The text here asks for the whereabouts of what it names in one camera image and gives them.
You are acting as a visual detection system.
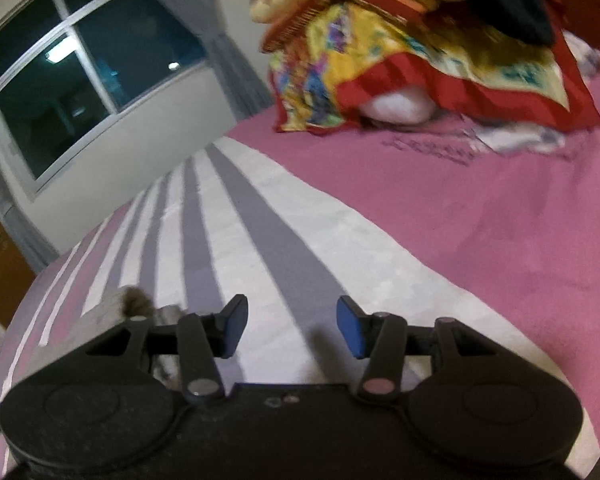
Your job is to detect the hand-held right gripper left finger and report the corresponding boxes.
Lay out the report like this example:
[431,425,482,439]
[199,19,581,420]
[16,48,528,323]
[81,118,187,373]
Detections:
[82,294,249,406]

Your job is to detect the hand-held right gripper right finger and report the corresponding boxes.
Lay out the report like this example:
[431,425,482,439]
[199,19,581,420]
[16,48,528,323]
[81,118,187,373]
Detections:
[336,296,501,406]

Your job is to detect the grey pants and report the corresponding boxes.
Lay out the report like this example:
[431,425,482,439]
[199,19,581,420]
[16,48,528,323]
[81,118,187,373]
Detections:
[42,285,188,393]

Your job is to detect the striped pink grey bed sheet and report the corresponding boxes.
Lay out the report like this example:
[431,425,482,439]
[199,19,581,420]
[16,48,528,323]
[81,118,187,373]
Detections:
[0,47,600,480]

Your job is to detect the white pillow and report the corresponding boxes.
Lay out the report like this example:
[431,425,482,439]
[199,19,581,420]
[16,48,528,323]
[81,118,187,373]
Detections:
[362,85,437,126]

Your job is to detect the wooden door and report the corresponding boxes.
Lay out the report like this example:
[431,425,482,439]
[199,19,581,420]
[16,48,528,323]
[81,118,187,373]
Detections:
[0,196,37,332]

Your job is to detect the grey curtain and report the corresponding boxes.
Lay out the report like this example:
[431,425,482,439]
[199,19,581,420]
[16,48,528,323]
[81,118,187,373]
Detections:
[122,0,276,123]
[0,147,58,273]

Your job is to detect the colourful red yellow printed blanket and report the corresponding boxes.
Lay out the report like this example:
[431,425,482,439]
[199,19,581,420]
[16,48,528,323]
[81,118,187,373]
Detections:
[261,0,600,137]

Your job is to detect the window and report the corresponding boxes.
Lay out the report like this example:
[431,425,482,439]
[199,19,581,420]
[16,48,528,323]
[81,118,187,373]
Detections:
[0,0,208,196]

